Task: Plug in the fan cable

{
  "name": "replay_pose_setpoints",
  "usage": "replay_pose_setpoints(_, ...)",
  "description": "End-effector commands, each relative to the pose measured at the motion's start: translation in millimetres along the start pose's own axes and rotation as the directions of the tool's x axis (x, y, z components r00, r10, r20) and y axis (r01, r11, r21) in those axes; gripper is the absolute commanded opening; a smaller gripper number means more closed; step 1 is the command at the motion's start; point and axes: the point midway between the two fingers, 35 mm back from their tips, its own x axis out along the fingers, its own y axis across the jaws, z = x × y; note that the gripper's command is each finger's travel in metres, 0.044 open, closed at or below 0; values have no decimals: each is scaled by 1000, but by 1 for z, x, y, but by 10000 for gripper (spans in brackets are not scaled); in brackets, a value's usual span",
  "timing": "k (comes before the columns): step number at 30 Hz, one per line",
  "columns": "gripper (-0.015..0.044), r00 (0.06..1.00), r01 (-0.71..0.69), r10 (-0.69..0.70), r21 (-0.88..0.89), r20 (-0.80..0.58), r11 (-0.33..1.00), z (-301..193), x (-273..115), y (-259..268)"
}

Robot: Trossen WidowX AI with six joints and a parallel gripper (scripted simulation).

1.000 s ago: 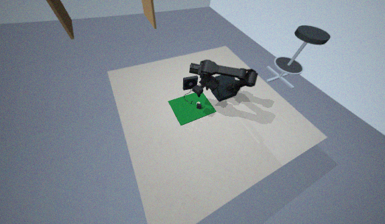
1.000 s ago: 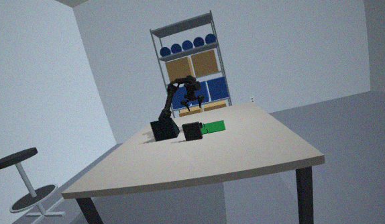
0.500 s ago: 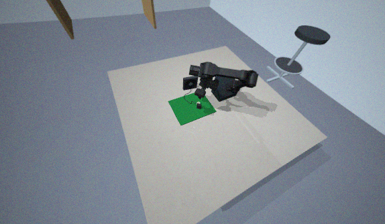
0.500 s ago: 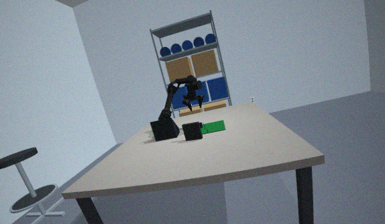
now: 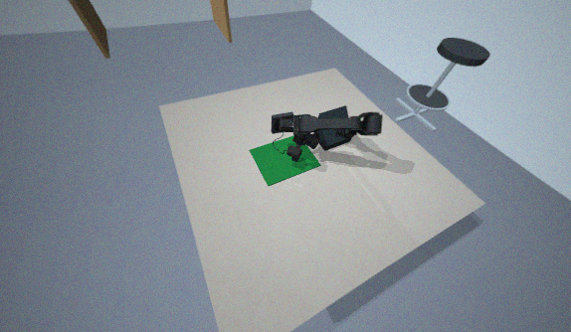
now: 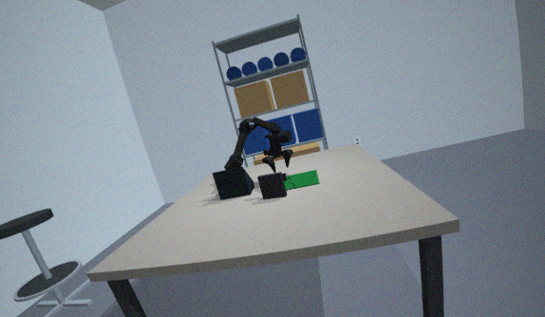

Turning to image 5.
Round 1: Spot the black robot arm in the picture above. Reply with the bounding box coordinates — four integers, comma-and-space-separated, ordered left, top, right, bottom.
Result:
279, 112, 383, 149

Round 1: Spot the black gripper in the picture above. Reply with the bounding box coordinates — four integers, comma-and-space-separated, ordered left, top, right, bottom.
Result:
286, 134, 307, 160

